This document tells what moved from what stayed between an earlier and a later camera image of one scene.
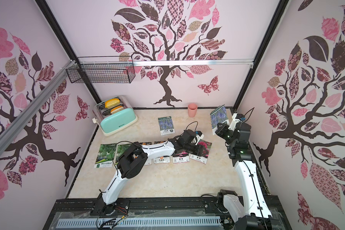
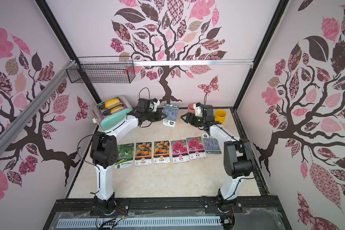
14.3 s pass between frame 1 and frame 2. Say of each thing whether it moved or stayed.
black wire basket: stayed
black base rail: stayed
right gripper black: moved
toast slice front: stayed
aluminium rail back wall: stayed
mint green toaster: stayed
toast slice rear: stayed
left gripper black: moved
